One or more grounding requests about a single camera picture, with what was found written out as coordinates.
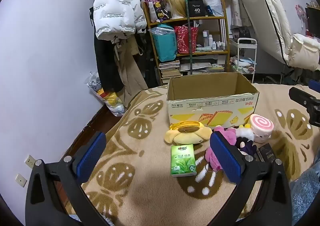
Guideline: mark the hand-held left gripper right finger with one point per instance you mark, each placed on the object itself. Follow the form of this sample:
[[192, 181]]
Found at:
[[225, 158]]

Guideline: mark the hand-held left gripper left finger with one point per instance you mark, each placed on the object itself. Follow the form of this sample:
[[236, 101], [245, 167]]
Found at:
[[91, 156]]

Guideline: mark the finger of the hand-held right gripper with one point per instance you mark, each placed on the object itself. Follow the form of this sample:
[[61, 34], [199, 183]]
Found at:
[[303, 102]]

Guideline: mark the pink plush toy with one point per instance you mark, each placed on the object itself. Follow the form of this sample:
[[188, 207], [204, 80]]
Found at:
[[226, 135]]

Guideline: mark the pink swirl roll plush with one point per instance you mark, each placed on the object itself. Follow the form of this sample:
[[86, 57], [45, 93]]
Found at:
[[261, 123]]

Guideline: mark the printed cardboard box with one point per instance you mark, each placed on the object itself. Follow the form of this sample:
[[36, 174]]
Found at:
[[212, 106]]

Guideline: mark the green tissue pack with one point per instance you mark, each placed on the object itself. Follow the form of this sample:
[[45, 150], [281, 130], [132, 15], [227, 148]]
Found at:
[[183, 161]]

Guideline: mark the small black packet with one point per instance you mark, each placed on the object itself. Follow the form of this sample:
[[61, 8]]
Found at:
[[268, 153]]

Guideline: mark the yellow plush dog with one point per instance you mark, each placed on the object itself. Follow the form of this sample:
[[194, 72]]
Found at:
[[185, 135]]

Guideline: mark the white quilt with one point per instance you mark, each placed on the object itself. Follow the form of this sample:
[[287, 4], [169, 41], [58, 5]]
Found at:
[[303, 51]]

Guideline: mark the plastic bag of toys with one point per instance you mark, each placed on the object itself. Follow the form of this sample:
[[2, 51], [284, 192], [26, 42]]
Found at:
[[110, 98]]

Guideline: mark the beige patterned blanket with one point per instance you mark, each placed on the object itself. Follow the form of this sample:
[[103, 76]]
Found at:
[[150, 191]]

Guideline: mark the white trolley cart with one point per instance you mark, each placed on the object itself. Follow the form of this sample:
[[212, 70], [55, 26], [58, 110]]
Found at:
[[255, 51]]

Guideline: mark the blue fuzzy cloth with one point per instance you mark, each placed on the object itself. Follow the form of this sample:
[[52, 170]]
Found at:
[[307, 191]]

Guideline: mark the pink fan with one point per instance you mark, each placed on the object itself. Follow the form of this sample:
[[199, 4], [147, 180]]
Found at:
[[300, 13]]

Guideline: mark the beige hanging coat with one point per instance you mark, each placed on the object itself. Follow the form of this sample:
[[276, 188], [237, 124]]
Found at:
[[130, 73]]

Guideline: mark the dark cloth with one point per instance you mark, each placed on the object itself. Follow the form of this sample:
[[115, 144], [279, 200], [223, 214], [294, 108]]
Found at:
[[241, 33]]

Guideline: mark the pile of papers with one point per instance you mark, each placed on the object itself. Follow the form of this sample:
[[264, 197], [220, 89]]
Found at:
[[202, 66]]

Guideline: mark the black hanging garment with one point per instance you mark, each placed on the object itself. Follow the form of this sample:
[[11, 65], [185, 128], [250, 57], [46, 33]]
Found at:
[[107, 61]]

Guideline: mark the stack of books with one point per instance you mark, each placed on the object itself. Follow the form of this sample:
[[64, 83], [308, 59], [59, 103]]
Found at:
[[170, 71]]

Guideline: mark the cream mattress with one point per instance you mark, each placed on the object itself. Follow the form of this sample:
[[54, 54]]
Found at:
[[262, 4]]

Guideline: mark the row of cosmetic bottles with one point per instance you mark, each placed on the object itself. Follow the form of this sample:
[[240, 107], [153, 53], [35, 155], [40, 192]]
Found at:
[[213, 42]]

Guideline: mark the green pole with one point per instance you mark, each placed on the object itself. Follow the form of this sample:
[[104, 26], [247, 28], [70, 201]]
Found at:
[[191, 41]]

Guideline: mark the red patterned bag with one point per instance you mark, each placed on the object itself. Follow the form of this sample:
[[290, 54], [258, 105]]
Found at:
[[185, 40]]

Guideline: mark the teal bag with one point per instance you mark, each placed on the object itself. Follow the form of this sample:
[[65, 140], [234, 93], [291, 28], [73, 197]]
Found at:
[[163, 43]]

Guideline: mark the black cardboard box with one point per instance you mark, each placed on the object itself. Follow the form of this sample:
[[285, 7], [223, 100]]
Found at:
[[197, 7]]

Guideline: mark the wooden shelf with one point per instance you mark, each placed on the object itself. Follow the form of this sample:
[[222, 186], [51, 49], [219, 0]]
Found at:
[[187, 18]]

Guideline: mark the white puffer jacket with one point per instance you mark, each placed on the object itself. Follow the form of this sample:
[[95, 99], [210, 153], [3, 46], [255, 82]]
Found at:
[[112, 11]]

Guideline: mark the blonde wig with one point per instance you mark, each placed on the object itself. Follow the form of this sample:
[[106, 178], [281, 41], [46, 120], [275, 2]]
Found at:
[[175, 4]]

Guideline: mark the purple cartoon print bag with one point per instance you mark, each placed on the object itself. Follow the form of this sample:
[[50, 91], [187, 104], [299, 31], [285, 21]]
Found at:
[[156, 4]]

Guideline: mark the wall socket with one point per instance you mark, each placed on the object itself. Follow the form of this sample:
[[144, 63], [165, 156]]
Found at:
[[21, 180], [30, 160]]

